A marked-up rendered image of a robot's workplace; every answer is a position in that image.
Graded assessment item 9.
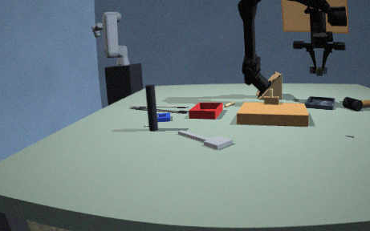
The red shallow tray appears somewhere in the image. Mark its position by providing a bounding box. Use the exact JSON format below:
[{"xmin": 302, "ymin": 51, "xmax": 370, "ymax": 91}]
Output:
[{"xmin": 189, "ymin": 103, "xmax": 223, "ymax": 120}]

